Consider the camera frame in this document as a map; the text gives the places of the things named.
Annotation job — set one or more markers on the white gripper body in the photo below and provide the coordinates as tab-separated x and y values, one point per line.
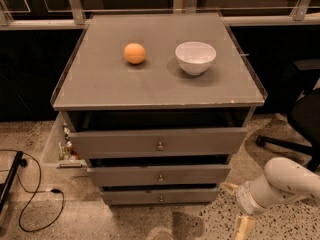
244	198

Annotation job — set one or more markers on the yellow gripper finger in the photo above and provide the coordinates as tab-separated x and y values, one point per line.
230	187
244	225

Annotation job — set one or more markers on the grey bottom drawer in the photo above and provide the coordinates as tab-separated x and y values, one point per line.
185	194

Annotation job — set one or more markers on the grey drawer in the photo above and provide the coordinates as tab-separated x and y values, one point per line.
155	133
185	194
151	171

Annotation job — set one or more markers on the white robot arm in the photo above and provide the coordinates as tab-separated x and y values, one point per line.
282	181

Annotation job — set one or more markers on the grey middle drawer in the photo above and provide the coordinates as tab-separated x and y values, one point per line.
151	171

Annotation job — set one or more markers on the grey top drawer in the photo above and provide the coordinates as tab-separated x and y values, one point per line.
155	133

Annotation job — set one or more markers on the grey drawer cabinet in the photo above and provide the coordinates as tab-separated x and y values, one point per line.
100	79

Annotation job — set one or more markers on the black office chair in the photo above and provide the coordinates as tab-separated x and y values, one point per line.
304	115

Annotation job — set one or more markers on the white bowl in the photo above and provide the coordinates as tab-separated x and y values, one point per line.
194	57

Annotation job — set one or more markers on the orange fruit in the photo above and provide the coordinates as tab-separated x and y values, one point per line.
134	53

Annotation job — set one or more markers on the clear plastic storage bin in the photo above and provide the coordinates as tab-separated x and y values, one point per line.
55	154

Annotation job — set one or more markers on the black flat device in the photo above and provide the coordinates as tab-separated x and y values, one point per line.
6	185

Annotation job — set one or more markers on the metal window frame rail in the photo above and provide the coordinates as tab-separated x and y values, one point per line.
61	14

